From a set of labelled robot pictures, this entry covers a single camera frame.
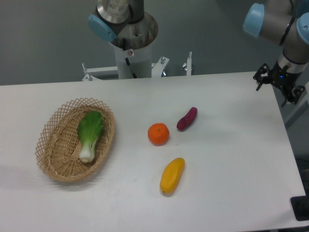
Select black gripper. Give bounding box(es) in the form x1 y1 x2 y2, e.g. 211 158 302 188
253 62 305 107

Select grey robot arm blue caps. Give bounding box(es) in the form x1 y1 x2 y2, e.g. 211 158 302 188
87 0 309 104

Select purple sweet potato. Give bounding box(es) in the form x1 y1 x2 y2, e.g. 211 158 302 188
176 107 198 131

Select black device at table edge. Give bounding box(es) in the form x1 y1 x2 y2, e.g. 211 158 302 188
290 196 309 221

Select orange mandarin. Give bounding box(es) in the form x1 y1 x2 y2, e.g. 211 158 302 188
147 123 169 145

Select yellow mango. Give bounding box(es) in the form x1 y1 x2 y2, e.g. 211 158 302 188
159 158 185 194

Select green bok choy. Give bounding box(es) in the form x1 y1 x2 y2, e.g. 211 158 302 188
77 111 103 163

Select woven wicker basket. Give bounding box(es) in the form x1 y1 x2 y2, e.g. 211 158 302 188
35 98 116 182

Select white metal mounting frame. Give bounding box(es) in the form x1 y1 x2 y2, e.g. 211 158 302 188
82 51 194 82

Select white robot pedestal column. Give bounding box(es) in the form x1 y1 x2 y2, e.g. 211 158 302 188
110 33 152 79

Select black cable on pedestal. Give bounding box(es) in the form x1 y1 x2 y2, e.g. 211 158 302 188
122 38 138 79

